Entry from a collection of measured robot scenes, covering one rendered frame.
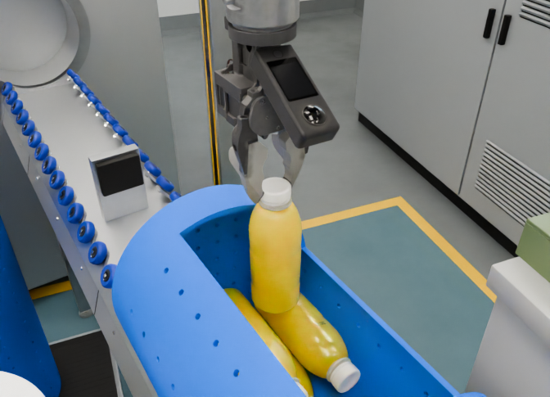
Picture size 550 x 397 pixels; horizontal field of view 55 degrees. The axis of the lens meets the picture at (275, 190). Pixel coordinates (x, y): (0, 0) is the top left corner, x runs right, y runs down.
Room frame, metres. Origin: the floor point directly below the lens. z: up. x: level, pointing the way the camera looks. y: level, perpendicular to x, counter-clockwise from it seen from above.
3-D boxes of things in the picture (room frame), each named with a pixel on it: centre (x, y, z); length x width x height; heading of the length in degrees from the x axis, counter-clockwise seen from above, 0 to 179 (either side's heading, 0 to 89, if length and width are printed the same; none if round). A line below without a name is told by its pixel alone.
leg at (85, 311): (1.49, 0.77, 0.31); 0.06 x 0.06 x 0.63; 33
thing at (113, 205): (0.94, 0.33, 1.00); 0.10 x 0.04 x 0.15; 123
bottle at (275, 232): (0.53, 0.00, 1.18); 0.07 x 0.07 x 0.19
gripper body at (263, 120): (0.56, 0.02, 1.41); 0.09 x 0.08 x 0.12; 33
